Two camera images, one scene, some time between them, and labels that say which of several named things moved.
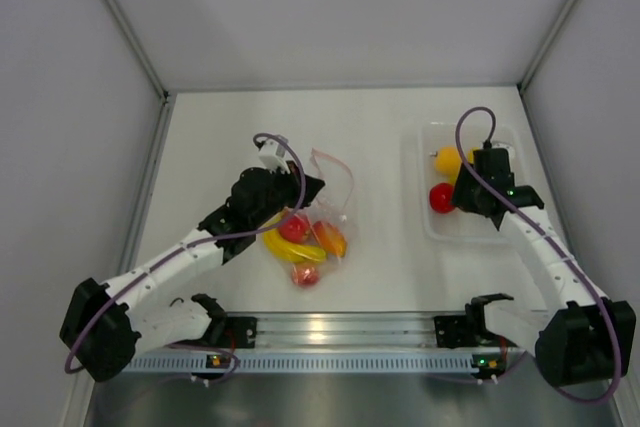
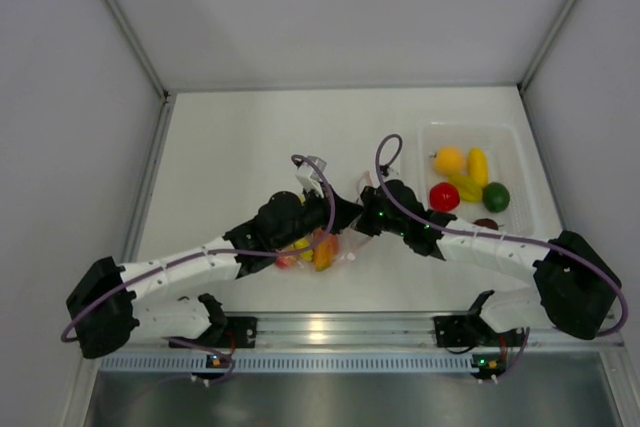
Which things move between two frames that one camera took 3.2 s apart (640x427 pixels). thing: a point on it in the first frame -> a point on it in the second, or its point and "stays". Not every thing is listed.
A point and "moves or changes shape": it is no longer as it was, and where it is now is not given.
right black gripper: [462, 192] -> [369, 197]
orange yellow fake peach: [447, 160] stays
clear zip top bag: [311, 243] moves or changes shape
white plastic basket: [460, 226] stays
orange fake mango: [330, 238] moves or changes shape
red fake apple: [442, 198] stays
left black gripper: [293, 179] -> [346, 212]
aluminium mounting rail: [345, 329] stays
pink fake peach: [304, 274] -> [285, 262]
